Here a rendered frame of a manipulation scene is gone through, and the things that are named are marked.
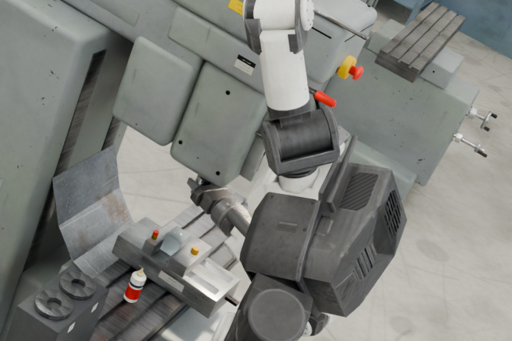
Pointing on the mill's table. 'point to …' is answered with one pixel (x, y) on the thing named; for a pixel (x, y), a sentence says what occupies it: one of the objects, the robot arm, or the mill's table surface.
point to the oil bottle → (135, 286)
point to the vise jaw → (180, 258)
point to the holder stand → (60, 310)
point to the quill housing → (218, 125)
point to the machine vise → (204, 269)
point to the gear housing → (216, 47)
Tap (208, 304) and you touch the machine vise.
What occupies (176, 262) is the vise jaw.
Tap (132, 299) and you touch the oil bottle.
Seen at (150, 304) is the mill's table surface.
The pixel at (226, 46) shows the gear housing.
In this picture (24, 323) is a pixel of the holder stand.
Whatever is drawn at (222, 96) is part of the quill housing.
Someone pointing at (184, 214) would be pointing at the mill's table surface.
